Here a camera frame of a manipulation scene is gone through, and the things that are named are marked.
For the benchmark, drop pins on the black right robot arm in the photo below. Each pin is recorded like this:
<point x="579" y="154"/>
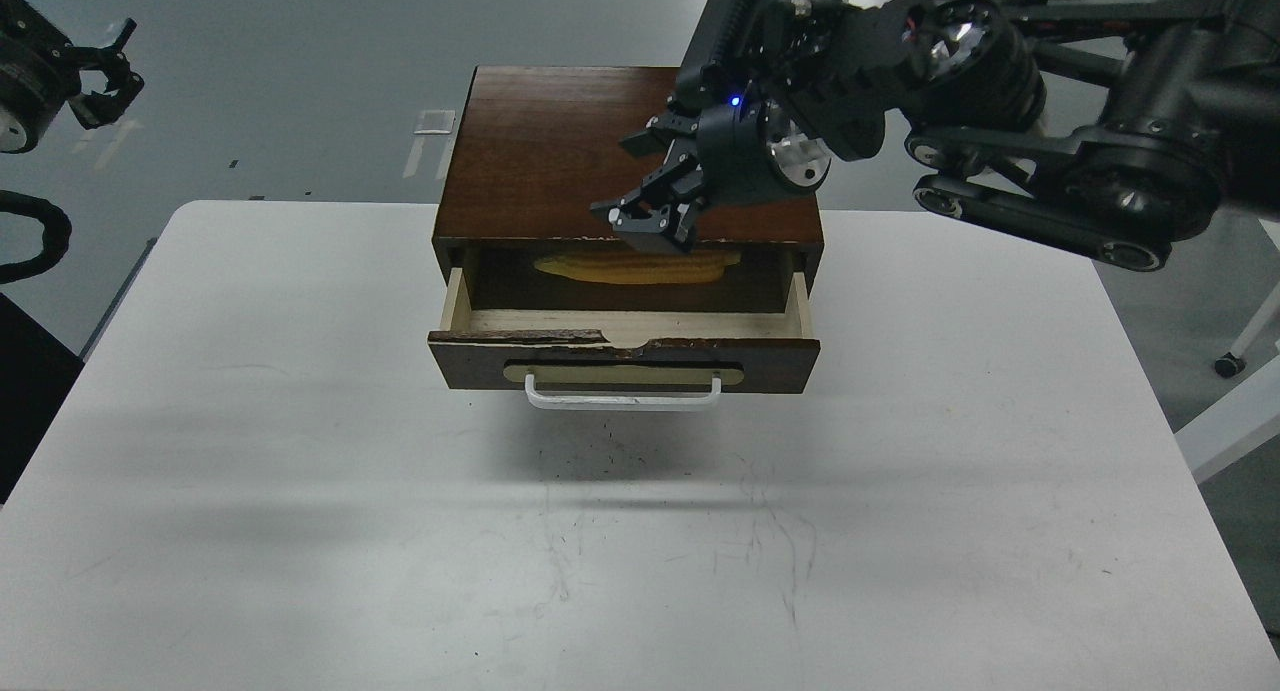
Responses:
<point x="1112" y="131"/>

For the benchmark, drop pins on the yellow corn cob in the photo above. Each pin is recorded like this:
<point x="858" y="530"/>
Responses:
<point x="635" y="268"/>

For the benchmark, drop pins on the dark brown wooden cabinet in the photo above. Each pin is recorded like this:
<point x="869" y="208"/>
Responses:
<point x="538" y="145"/>

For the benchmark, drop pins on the wooden drawer with brown front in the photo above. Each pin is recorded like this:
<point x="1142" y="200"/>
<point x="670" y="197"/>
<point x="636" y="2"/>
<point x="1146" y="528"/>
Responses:
<point x="770" y="352"/>

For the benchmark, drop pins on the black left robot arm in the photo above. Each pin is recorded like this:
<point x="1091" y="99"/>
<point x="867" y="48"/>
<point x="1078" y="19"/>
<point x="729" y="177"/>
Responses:
<point x="42" y="71"/>

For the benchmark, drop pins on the white metal drawer handle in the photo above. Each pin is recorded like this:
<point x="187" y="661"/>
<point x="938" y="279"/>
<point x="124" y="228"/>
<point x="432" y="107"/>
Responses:
<point x="623" y="403"/>

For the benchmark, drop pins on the white stand leg with casters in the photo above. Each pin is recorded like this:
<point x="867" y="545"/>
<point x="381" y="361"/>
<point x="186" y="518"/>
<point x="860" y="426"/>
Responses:
<point x="1233" y="362"/>

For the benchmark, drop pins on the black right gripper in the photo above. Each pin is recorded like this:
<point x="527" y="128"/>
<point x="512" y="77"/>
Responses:
<point x="748" y="153"/>

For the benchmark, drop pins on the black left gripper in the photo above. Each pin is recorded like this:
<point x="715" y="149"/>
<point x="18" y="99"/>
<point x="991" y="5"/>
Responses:
<point x="35" y="85"/>

